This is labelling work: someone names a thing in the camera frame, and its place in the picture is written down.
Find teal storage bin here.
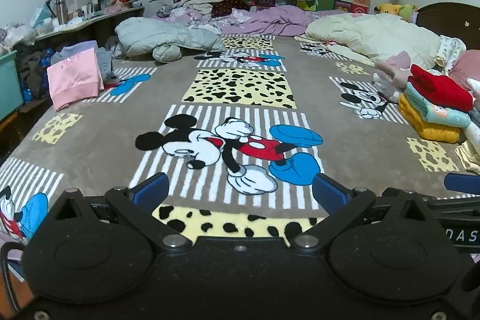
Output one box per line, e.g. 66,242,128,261
0,50,24,122

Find purple duvet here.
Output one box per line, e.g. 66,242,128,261
150,5,349,37

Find steel thermos flask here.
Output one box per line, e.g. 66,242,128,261
55,0,69,25

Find yellow folded garment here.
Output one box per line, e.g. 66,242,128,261
397,94,463,144

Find grey puffer jacket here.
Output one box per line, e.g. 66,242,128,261
113,18,226,63

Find cluttered wooden desk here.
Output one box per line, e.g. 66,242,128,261
35,6,145,43

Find pink sweatshirt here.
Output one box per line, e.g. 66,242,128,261
47,47,105,112

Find black cable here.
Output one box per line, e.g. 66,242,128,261
0,241,29,313

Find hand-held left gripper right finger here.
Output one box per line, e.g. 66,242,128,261
290,173,437,252

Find red folded garment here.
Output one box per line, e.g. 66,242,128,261
407,64,474,112

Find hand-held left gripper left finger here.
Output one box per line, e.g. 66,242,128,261
49,172,192,253

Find white folded garment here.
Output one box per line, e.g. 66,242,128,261
463,77,480,152

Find printed cartoon blanket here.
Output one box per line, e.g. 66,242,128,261
0,34,480,261

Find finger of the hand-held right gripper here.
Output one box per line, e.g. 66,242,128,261
443,172,480,192
427,196,480,217

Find teal folded garment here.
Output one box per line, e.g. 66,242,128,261
404,82,471,128

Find green plush toy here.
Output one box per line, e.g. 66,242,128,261
399,3,419,22

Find white patterned cloth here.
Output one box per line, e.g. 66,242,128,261
435,34,466,67

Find pink pillow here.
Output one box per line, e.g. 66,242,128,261
448,49,480,88

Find yellow plush toy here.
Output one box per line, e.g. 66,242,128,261
374,2,404,18

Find grey folded garment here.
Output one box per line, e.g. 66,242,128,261
95,47,115,82

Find pale pink cloth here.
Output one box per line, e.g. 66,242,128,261
373,51,413,103

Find dark wooden headboard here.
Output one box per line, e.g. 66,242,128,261
415,2,480,51

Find cream duvet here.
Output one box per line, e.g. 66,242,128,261
294,13,441,67

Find dark clothes pile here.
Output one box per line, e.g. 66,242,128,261
17,46,55,103

